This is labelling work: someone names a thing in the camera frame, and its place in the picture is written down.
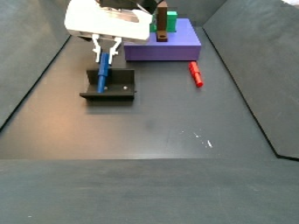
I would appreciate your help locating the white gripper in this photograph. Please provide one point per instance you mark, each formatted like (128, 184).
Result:
(87, 19)

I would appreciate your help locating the blue cylindrical peg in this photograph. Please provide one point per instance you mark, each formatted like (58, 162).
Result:
(103, 72)

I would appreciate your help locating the black angle fixture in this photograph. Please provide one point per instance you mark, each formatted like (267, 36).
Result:
(119, 88)

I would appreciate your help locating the green U-shaped block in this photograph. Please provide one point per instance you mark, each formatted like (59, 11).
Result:
(171, 22)

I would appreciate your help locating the purple base block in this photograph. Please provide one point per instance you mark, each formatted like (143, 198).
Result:
(182, 47)

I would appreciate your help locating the red cylindrical peg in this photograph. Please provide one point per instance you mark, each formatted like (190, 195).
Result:
(195, 73)

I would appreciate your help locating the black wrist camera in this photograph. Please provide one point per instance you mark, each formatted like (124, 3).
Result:
(144, 5)

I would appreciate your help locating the brown L-shaped bracket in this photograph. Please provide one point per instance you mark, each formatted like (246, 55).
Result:
(162, 22)

